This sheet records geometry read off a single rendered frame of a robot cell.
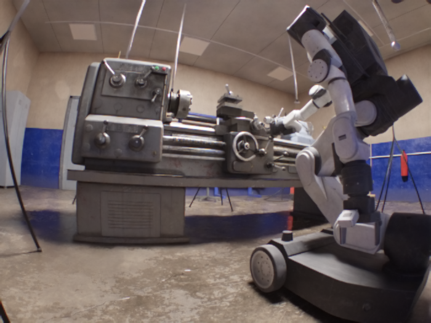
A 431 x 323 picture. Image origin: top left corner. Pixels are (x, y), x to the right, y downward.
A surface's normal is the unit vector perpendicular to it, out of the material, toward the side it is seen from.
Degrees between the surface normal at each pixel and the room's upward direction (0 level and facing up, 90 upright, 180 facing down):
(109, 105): 90
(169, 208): 90
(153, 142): 90
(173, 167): 90
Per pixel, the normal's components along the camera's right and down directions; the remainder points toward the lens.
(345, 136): -0.90, -0.10
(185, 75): 0.40, -0.06
